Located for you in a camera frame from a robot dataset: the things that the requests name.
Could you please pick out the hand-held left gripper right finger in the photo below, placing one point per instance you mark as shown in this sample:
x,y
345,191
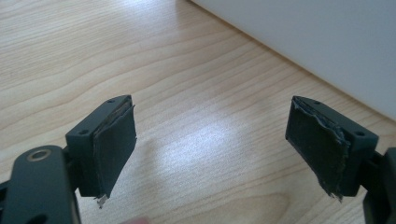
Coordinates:
x,y
323,146

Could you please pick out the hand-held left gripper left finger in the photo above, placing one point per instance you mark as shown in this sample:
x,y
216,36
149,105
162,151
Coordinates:
x,y
106,146

